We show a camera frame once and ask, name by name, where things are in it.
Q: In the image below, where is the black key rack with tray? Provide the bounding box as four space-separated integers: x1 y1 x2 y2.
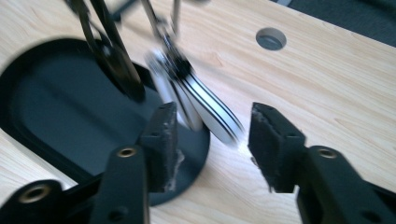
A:
0 0 211 207

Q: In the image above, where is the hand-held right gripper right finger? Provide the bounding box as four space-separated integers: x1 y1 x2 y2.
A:
247 102 396 224

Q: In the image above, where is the black car key fob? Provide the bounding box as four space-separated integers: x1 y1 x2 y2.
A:
65 0 148 105

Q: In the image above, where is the grey round table grommet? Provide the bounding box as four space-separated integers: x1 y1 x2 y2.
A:
255 26 288 51

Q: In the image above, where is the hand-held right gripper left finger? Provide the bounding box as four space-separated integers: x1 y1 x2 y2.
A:
90 102 185 224

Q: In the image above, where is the silver car key fob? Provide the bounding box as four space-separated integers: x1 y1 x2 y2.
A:
139 0 246 147

